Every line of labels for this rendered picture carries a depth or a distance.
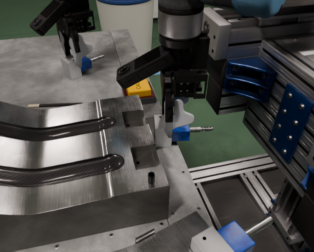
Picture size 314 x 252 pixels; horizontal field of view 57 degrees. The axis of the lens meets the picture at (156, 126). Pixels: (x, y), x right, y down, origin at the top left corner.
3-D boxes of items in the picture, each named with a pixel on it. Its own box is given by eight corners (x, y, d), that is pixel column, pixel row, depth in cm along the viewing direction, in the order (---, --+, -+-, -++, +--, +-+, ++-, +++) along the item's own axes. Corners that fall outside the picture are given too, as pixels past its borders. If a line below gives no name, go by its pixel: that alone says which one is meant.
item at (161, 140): (209, 130, 68) (212, 112, 65) (213, 145, 64) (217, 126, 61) (154, 133, 68) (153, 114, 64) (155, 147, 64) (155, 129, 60)
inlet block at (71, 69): (100, 61, 96) (98, 45, 92) (108, 66, 93) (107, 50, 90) (63, 74, 89) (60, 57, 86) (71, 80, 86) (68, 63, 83)
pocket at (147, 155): (155, 158, 54) (155, 143, 52) (162, 180, 50) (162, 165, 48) (131, 162, 53) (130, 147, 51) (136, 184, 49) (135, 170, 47)
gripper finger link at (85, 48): (99, 63, 86) (90, 31, 81) (81, 70, 83) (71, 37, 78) (93, 62, 88) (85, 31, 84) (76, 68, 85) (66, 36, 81)
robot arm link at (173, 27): (159, 16, 45) (156, 0, 51) (159, 44, 47) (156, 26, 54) (207, 15, 45) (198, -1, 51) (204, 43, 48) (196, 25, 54)
